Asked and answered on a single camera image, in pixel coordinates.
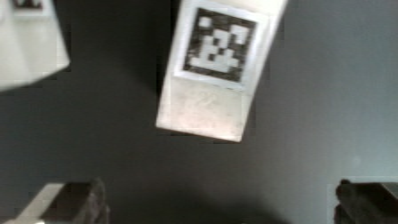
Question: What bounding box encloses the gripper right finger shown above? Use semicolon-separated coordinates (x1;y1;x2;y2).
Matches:
334;179;398;224

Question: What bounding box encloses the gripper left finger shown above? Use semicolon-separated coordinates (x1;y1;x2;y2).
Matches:
0;179;110;224

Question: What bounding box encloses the white leg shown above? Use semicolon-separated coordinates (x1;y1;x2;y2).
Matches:
0;0;71;92
156;0;289;142

